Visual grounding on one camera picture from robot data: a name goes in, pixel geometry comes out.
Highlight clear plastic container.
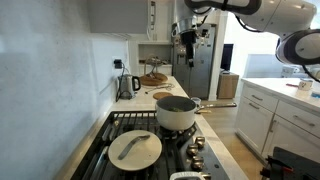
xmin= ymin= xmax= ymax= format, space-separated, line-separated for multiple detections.
xmin=280 ymin=64 xmax=311 ymax=80

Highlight white dutch oven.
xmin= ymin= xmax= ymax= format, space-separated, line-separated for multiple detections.
xmin=169 ymin=171 xmax=206 ymax=180

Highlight white mug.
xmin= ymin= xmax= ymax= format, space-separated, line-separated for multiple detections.
xmin=297 ymin=78 xmax=314 ymax=92

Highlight stainless electric kettle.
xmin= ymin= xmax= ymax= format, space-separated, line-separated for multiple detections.
xmin=116 ymin=74 xmax=142 ymax=101

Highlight brown box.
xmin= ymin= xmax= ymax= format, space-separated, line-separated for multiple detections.
xmin=217 ymin=71 xmax=240 ymax=100

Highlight cream pot lid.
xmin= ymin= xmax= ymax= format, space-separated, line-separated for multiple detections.
xmin=107 ymin=129 xmax=164 ymax=172

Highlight black gas cooktop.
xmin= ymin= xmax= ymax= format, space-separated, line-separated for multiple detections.
xmin=69 ymin=110 xmax=231 ymax=180

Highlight black stand with red clamps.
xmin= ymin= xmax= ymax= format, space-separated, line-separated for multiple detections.
xmin=259 ymin=146 xmax=320 ymax=180

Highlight black kettle power cord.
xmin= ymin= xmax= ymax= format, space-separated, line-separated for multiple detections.
xmin=114 ymin=63 xmax=127 ymax=103

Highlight round cork trivet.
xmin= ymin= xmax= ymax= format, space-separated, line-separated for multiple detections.
xmin=152 ymin=91 xmax=174 ymax=101

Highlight white wall cabinet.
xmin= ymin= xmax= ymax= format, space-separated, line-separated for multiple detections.
xmin=128 ymin=0 xmax=174 ymax=45

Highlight white cabinet above hood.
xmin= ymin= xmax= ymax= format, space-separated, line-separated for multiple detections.
xmin=85 ymin=0 xmax=150 ymax=35

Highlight black monitor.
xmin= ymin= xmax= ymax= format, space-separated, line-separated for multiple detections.
xmin=220 ymin=43 xmax=235 ymax=72

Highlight white kitchen island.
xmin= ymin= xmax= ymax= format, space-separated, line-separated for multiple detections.
xmin=234 ymin=77 xmax=320 ymax=165

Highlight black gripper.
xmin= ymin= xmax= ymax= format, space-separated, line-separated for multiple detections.
xmin=180 ymin=29 xmax=198 ymax=69

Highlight stainless refrigerator with magnets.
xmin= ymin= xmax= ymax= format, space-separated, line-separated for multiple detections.
xmin=171 ymin=23 xmax=216 ymax=100

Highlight cream saucepan with steel handle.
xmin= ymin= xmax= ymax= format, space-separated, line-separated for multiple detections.
xmin=155 ymin=95 xmax=238 ymax=132

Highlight green vegetables inside pot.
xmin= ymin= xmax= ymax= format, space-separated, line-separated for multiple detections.
xmin=168 ymin=106 xmax=185 ymax=113

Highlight clear plastic cup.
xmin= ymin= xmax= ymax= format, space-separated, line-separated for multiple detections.
xmin=191 ymin=96 xmax=202 ymax=107

